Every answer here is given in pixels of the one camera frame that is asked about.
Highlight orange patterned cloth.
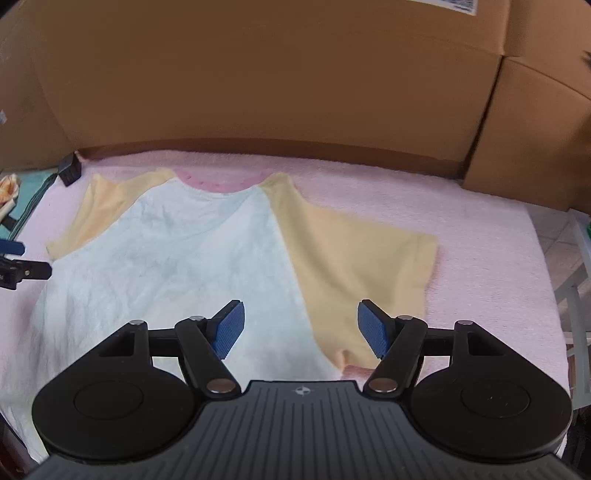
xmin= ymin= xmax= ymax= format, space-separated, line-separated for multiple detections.
xmin=0 ymin=174 xmax=22 ymax=209

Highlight teal cloth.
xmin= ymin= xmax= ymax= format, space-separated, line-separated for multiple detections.
xmin=0 ymin=170 xmax=62 ymax=232

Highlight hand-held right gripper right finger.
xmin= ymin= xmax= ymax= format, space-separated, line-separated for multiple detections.
xmin=358 ymin=299 xmax=509 ymax=395

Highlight cardboard box at blanket end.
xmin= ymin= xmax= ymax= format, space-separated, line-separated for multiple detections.
xmin=462 ymin=0 xmax=591 ymax=213

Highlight pink fleece blanket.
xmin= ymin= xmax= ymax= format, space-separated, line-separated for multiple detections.
xmin=0 ymin=148 xmax=573 ymax=462

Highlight large long cardboard box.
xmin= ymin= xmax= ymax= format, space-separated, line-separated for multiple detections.
xmin=28 ymin=0 xmax=513 ymax=178

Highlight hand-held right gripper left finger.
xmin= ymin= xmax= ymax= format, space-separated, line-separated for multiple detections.
xmin=95 ymin=299 xmax=246 ymax=398

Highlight white and yellow T-shirt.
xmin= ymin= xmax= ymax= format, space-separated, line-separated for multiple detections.
xmin=0 ymin=167 xmax=439 ymax=462

